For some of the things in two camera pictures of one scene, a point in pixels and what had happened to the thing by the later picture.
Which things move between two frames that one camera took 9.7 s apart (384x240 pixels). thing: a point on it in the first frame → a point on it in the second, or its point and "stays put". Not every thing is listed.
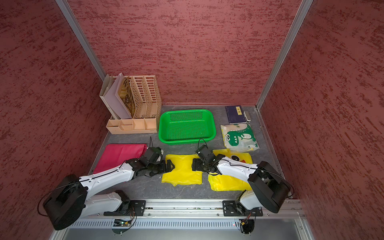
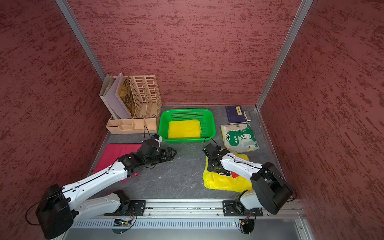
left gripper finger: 170,166 → 171,153
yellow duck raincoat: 222,183 stays put
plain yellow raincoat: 183,173 → 181,129
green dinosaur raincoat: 239,137 stays put
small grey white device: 247,116 stays put
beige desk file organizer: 146,107 stays put
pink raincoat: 114,155 stays put
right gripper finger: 197,166 → 219,169
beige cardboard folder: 108,81 stays put
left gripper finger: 166,170 → 160,158
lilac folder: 112,99 stays put
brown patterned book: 126,96 stays put
